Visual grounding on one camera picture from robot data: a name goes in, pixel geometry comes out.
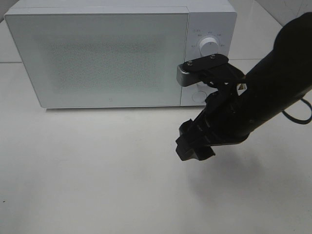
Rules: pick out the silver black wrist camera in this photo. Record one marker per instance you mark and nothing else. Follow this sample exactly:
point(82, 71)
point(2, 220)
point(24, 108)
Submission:
point(213, 70)

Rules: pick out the round white door button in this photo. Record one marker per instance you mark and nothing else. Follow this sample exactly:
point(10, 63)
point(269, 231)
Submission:
point(199, 97)

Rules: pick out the white microwave door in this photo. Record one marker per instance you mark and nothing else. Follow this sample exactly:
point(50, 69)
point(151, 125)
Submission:
point(83, 61)

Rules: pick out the white microwave oven body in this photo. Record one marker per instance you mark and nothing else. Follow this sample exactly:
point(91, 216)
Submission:
point(214, 18)

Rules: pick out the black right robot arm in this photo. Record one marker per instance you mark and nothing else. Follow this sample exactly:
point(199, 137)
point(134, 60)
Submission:
point(243, 102)

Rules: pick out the upper white power knob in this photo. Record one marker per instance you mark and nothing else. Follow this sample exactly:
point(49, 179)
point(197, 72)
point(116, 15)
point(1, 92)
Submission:
point(208, 45)

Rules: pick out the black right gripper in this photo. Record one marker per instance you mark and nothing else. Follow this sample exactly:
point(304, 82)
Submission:
point(212, 126)

